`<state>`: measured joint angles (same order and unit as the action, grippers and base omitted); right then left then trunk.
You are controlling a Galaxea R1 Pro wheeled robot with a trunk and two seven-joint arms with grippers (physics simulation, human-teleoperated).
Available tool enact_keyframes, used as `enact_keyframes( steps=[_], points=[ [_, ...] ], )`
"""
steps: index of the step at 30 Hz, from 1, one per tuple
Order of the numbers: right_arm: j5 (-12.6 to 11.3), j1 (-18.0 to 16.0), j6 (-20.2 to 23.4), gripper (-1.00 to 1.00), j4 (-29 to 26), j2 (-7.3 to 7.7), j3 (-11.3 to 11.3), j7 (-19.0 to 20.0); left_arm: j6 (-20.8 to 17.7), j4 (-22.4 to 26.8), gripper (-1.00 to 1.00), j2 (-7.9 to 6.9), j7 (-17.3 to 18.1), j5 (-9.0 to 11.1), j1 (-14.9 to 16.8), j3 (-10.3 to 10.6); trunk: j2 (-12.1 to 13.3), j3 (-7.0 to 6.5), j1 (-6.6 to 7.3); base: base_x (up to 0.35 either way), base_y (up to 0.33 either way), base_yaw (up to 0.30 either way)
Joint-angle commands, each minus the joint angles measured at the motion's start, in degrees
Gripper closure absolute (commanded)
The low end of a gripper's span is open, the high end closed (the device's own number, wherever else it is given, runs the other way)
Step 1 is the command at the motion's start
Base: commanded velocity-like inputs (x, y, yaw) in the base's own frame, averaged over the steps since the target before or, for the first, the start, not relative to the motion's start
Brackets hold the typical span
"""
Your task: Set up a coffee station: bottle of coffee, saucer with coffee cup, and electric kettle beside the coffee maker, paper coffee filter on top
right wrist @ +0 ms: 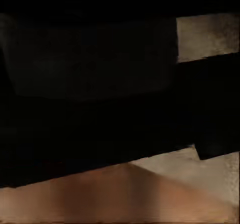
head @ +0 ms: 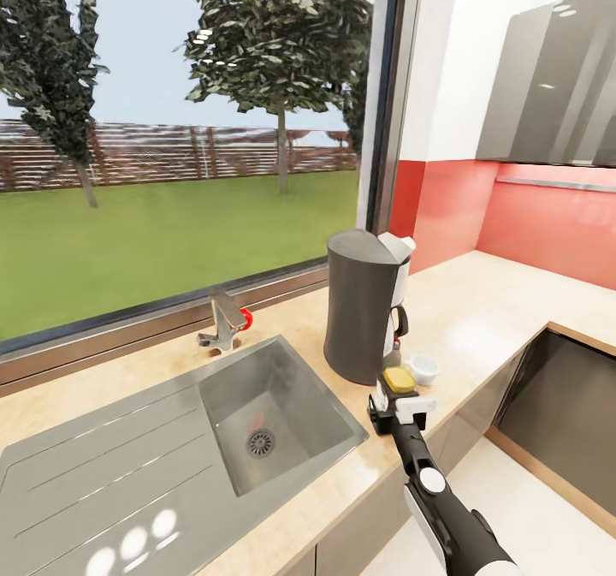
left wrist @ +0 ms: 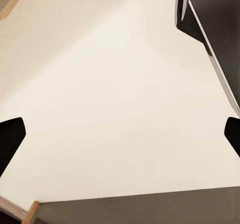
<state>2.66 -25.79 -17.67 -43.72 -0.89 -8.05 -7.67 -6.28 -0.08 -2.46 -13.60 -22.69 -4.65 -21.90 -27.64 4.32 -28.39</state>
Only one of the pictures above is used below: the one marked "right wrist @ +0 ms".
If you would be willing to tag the bottle of coffee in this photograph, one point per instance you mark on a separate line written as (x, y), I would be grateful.
(119, 111)

